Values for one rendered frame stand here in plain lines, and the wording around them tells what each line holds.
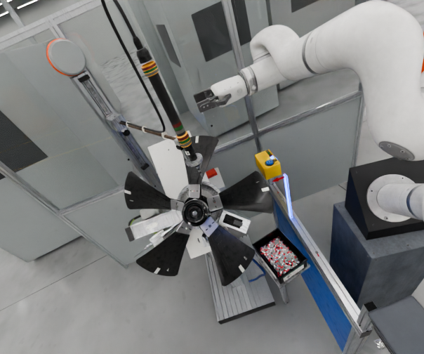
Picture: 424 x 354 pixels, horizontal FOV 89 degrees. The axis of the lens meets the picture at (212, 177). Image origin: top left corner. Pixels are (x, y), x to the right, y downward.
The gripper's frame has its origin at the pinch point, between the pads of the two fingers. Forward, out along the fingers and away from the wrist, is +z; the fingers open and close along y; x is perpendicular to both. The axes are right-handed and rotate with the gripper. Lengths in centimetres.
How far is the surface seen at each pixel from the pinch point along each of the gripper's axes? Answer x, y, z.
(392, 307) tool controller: -41, -58, -24
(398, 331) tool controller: -42, -62, -22
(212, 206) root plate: -46.3, -2.1, 12.0
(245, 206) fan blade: -48.8, -7.1, -2.0
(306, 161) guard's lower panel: -114, 70, -71
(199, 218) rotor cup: -45.1, -7.1, 18.6
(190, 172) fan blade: -34.3, 12.7, 15.9
